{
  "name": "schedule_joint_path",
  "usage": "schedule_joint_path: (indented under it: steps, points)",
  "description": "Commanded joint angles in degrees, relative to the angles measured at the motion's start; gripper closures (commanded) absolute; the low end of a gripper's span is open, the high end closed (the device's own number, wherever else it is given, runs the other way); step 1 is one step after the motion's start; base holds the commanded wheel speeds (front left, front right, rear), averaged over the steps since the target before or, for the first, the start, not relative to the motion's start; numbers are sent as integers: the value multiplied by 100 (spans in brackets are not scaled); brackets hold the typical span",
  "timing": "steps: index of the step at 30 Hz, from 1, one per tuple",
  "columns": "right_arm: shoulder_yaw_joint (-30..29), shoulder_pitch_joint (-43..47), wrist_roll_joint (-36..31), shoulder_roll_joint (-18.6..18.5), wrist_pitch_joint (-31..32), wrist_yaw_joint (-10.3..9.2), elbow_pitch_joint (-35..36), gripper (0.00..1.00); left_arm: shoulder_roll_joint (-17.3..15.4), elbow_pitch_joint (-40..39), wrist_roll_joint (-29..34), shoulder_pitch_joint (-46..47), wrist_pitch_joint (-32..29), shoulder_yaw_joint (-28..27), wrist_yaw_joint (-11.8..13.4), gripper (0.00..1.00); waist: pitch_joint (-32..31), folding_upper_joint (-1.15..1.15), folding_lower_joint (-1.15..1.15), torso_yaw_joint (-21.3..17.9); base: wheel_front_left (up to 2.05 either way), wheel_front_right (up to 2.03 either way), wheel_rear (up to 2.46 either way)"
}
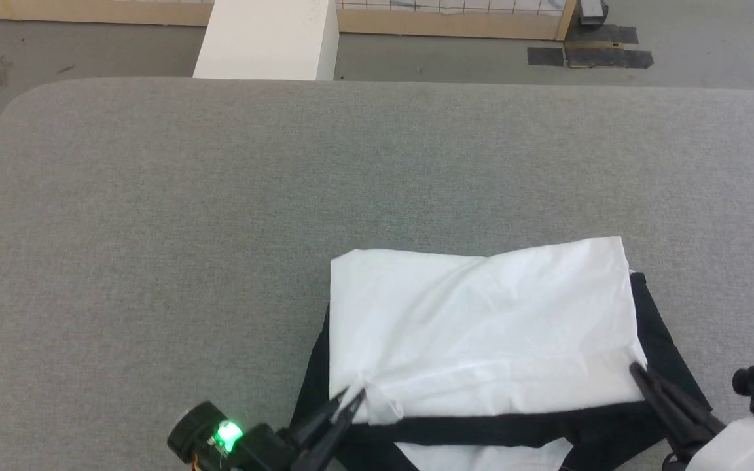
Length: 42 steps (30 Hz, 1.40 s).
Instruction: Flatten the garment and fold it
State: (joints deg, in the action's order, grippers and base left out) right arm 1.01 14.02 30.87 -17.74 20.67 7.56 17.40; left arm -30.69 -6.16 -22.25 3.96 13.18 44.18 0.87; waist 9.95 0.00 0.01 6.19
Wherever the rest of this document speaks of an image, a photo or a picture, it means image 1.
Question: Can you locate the white and black garment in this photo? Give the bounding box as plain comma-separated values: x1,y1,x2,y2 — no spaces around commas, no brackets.
288,236,713,471

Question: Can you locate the black tape patch on floor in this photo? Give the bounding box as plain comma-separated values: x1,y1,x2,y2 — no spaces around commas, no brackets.
526,24,655,70

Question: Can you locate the small grey metal foot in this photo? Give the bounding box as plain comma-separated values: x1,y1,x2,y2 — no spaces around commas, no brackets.
577,0,609,26

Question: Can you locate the white rectangular block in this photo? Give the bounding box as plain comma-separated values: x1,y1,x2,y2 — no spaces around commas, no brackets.
192,0,340,82

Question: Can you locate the wooden frame wire mesh fence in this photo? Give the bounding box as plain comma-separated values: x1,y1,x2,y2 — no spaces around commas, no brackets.
0,0,579,42

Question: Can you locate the grey upholstered sofa surface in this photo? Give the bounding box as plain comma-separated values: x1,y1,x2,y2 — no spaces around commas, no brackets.
0,77,754,471

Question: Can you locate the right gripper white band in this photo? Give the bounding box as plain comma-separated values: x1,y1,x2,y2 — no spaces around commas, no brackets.
629,364,754,471

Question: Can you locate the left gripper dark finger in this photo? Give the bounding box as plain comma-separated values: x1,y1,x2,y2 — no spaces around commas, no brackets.
291,389,368,471
287,388,353,447

